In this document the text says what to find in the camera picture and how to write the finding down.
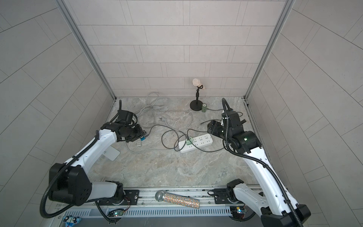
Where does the grey plastic holder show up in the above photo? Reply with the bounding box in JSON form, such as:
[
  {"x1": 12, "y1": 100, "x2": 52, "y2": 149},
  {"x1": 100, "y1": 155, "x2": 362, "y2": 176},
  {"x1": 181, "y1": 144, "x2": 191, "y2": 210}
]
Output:
[{"x1": 103, "y1": 146, "x2": 120, "y2": 161}]

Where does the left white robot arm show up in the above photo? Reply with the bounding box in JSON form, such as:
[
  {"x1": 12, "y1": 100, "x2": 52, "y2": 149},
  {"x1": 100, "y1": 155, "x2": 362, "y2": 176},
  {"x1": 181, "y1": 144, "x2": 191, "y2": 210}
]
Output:
[{"x1": 39, "y1": 102, "x2": 145, "y2": 218}]

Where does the right circuit board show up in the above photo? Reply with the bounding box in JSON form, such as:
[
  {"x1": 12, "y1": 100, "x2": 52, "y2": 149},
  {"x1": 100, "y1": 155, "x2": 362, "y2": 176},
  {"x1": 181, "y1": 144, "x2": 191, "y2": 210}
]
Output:
[{"x1": 230, "y1": 207, "x2": 247, "y2": 219}]

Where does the left circuit board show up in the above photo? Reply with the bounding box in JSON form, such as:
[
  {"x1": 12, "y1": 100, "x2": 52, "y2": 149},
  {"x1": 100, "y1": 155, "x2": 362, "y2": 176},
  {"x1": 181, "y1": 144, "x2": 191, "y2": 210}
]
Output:
[{"x1": 107, "y1": 209, "x2": 125, "y2": 218}]

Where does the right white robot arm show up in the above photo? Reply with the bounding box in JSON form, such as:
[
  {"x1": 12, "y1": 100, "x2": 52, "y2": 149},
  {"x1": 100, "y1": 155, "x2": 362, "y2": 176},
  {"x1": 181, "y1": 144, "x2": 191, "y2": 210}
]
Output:
[{"x1": 207, "y1": 98, "x2": 311, "y2": 227}]

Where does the white power strip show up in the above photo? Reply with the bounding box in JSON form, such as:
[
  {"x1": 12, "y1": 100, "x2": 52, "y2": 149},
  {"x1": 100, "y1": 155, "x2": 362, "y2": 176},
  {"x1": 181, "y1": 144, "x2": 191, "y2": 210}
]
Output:
[{"x1": 178, "y1": 133, "x2": 213, "y2": 153}]

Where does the green charger plug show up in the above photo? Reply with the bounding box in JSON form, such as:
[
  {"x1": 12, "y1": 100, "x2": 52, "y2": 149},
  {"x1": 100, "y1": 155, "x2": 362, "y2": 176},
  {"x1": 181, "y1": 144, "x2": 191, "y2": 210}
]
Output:
[{"x1": 185, "y1": 137, "x2": 193, "y2": 145}]

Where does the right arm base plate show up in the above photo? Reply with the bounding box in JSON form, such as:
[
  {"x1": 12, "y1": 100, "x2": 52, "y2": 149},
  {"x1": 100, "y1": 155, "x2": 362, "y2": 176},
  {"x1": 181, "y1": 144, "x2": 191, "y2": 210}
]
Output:
[{"x1": 208, "y1": 188, "x2": 243, "y2": 204}]

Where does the aluminium rail frame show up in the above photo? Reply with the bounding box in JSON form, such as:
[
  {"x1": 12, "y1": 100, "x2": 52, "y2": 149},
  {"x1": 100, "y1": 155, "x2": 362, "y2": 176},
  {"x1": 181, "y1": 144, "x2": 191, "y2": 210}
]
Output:
[{"x1": 59, "y1": 184, "x2": 294, "y2": 219}]

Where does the beige microphone on stand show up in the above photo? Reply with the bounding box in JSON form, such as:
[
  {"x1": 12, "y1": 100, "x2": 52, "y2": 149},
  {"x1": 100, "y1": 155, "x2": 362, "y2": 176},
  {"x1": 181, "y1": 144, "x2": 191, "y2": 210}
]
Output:
[{"x1": 190, "y1": 79, "x2": 204, "y2": 111}]

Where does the glitter handheld microphone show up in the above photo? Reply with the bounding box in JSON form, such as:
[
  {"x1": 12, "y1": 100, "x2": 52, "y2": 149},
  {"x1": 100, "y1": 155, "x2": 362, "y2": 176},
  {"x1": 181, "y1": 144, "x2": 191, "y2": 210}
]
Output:
[{"x1": 155, "y1": 190, "x2": 200, "y2": 209}]

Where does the green camouflage tape roll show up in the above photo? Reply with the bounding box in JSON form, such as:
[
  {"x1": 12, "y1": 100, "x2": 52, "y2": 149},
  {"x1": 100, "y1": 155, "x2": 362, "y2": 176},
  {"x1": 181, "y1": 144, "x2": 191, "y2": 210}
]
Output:
[{"x1": 201, "y1": 103, "x2": 208, "y2": 113}]

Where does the blue toy figure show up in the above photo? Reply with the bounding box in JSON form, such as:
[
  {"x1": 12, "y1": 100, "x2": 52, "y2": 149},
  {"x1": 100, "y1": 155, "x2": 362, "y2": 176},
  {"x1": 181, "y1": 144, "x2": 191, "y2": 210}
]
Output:
[{"x1": 62, "y1": 216, "x2": 82, "y2": 227}]

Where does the circuit board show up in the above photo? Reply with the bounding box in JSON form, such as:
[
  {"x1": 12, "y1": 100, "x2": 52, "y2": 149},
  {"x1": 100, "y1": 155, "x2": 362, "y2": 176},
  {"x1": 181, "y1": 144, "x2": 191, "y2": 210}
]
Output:
[
  {"x1": 107, "y1": 209, "x2": 125, "y2": 218},
  {"x1": 230, "y1": 207, "x2": 247, "y2": 219}
]

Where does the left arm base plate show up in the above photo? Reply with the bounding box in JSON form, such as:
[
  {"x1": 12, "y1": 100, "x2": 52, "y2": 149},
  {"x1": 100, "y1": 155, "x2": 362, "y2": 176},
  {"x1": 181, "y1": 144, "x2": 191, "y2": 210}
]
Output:
[{"x1": 98, "y1": 190, "x2": 140, "y2": 206}]

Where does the dark grey charging cable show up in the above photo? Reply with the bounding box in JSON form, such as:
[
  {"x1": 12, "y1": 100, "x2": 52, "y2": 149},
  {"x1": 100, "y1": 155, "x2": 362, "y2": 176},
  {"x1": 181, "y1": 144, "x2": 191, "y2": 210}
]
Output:
[{"x1": 146, "y1": 107, "x2": 244, "y2": 153}]

